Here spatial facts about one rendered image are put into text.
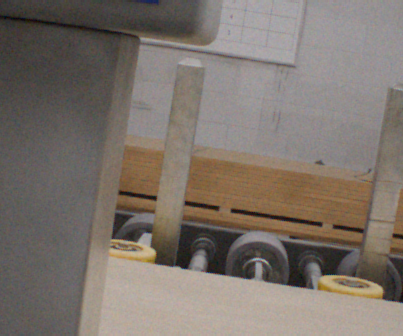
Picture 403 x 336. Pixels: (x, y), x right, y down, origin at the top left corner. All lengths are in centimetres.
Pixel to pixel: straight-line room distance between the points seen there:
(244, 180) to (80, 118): 590
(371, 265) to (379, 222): 6
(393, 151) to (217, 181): 482
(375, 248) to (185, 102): 32
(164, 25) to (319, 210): 596
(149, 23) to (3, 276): 7
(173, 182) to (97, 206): 110
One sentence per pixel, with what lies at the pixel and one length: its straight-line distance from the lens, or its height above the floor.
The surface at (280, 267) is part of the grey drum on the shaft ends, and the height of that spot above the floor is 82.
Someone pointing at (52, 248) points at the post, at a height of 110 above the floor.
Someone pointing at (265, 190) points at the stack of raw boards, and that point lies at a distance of 611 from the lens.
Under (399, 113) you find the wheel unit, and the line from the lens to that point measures 131.
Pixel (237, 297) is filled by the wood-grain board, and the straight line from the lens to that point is 107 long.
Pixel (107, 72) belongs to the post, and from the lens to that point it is 21.
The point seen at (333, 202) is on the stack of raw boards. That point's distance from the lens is 615.
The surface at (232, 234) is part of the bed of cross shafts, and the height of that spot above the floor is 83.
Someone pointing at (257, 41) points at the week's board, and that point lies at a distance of 734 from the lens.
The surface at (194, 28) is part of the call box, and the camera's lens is 19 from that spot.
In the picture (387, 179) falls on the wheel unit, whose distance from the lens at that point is 131.
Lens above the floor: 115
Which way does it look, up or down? 6 degrees down
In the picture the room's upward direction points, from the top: 9 degrees clockwise
